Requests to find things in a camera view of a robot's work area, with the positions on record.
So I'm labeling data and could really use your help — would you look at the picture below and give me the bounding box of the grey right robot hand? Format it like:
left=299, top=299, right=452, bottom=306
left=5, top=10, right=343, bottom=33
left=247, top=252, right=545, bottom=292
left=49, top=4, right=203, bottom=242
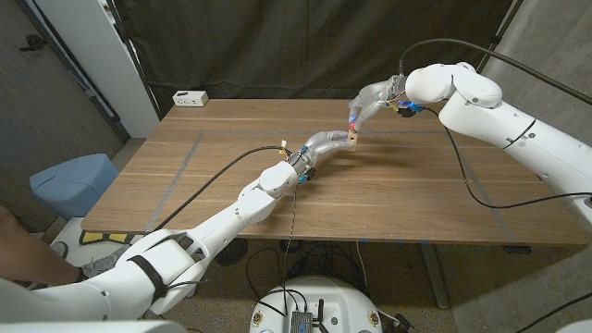
left=347, top=73, right=409, bottom=133

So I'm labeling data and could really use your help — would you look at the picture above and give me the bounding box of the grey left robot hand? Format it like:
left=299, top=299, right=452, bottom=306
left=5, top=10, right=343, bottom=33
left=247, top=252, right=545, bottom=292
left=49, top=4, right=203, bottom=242
left=289, top=129, right=357, bottom=177

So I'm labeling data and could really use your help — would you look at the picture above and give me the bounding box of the black backdrop curtain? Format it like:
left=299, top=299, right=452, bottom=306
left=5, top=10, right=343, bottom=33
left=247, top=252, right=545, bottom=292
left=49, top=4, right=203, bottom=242
left=113, top=0, right=515, bottom=119

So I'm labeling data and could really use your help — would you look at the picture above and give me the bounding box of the black round floor fan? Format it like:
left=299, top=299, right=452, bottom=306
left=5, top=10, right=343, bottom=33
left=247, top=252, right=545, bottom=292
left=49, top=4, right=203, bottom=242
left=216, top=237, right=249, bottom=266

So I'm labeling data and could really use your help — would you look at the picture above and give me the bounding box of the black backdrop stand pole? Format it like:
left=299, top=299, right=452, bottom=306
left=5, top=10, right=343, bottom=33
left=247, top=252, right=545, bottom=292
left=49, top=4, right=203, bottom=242
left=104, top=0, right=163, bottom=121
left=475, top=0, right=526, bottom=75

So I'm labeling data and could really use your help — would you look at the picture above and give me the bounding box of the white power strip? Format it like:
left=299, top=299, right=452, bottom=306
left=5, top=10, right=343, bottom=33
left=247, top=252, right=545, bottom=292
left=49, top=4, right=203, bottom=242
left=172, top=90, right=209, bottom=108

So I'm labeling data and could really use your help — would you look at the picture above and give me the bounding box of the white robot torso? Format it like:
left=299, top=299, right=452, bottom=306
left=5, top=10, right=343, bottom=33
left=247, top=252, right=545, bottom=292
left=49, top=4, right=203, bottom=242
left=249, top=276, right=384, bottom=333

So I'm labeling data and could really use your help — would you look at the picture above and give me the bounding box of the grey table leg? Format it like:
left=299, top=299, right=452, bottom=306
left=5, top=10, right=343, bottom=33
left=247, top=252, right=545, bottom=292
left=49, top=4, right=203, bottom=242
left=418, top=243, right=450, bottom=310

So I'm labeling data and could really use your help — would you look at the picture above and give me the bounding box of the grey finned module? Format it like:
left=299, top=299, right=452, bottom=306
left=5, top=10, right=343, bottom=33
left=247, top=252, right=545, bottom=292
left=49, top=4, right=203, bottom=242
left=290, top=310, right=314, bottom=333

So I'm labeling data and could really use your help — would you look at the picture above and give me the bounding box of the yellow black floor marker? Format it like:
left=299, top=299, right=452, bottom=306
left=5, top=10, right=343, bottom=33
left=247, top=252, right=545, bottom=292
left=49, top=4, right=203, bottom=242
left=78, top=230, right=135, bottom=245

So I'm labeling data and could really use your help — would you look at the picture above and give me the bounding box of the blue stool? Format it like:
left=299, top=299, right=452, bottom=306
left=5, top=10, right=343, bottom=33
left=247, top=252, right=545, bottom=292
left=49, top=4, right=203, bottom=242
left=29, top=153, right=120, bottom=221

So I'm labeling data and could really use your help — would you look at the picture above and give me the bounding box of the white floor board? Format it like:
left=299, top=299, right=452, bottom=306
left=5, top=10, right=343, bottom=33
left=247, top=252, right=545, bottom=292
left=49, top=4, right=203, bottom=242
left=48, top=216, right=140, bottom=260

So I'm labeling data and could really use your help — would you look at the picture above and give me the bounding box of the person's bare leg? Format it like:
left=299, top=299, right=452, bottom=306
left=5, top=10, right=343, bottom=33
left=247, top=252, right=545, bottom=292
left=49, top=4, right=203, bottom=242
left=0, top=205, right=83, bottom=287

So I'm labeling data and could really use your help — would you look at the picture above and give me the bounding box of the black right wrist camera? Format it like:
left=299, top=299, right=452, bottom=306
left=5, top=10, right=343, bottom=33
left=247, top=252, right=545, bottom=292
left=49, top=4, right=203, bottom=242
left=396, top=101, right=426, bottom=118

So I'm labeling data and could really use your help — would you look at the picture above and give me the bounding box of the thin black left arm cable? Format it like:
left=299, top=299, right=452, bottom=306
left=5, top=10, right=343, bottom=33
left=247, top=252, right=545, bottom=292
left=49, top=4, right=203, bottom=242
left=166, top=184, right=298, bottom=318

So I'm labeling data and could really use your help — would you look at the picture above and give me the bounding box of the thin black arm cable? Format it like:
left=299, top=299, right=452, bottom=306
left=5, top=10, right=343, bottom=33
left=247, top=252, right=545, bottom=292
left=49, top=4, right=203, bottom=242
left=423, top=106, right=592, bottom=210
left=166, top=184, right=298, bottom=318

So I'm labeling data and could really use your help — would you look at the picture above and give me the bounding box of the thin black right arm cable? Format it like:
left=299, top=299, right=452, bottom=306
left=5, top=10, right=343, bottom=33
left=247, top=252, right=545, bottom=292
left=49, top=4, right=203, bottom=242
left=423, top=106, right=592, bottom=210

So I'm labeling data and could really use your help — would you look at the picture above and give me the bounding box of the black floor cable bundle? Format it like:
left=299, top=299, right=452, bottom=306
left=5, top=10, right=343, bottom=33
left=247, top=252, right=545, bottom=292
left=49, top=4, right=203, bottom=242
left=244, top=239, right=369, bottom=302

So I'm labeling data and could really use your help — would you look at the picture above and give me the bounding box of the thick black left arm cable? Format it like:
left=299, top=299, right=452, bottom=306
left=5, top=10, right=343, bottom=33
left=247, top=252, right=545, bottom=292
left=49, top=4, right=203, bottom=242
left=154, top=145, right=292, bottom=232

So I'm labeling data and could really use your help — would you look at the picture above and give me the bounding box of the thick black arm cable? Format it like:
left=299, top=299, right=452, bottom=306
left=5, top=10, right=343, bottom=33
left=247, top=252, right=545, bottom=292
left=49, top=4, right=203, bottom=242
left=398, top=38, right=592, bottom=106
left=154, top=145, right=292, bottom=232

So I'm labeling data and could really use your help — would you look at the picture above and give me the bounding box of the white floor cable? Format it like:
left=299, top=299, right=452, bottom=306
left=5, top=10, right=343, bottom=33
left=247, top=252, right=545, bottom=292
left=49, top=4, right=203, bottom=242
left=354, top=240, right=370, bottom=297

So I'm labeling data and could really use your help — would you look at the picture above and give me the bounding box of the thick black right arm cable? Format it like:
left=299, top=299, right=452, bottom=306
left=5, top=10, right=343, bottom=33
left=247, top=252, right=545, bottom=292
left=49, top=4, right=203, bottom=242
left=398, top=38, right=592, bottom=106

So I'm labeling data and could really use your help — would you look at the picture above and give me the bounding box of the black door handle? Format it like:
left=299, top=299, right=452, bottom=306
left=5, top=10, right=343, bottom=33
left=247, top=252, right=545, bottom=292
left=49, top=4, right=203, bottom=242
left=19, top=33, right=47, bottom=52

